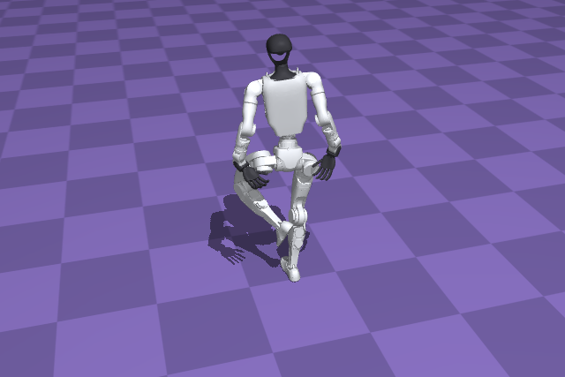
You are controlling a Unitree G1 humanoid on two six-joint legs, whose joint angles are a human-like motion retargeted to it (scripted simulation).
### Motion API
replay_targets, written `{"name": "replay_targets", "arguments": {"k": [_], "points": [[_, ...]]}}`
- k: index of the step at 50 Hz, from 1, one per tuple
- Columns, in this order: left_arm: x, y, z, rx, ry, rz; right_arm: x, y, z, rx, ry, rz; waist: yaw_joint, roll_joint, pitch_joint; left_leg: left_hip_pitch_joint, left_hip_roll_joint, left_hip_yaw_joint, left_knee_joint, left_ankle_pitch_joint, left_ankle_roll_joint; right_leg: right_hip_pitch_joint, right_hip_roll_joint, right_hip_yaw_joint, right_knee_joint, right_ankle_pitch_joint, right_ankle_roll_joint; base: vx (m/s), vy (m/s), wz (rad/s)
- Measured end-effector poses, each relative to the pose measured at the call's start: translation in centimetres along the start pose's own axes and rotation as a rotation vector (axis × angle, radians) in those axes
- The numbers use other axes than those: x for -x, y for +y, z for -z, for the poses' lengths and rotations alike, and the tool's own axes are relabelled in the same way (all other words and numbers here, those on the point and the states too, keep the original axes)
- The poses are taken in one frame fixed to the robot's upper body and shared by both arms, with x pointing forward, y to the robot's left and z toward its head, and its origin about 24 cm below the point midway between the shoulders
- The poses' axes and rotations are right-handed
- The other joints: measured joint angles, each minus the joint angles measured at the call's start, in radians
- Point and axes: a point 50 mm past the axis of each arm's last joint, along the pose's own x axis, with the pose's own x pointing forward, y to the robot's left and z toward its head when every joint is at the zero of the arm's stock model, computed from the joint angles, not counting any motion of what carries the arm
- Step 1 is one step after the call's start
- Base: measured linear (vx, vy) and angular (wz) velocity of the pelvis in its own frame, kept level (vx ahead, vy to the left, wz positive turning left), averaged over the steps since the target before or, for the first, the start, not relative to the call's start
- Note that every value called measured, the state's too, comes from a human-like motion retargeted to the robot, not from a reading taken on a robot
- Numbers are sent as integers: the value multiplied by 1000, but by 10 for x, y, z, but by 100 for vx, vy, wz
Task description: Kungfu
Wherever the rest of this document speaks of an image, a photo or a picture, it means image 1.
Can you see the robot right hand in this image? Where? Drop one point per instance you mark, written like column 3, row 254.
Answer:
column 327, row 162

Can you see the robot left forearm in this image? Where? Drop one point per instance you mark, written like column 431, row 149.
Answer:
column 242, row 143

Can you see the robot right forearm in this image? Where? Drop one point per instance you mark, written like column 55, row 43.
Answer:
column 331, row 134

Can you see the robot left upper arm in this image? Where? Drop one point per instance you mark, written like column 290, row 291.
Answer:
column 252, row 91

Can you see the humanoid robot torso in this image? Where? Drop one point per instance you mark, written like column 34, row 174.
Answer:
column 285, row 103

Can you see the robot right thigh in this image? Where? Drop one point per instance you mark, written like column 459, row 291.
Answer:
column 301, row 184

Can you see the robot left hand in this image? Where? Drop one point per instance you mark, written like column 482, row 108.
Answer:
column 251, row 175

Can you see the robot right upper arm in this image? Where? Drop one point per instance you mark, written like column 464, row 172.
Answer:
column 313, row 81

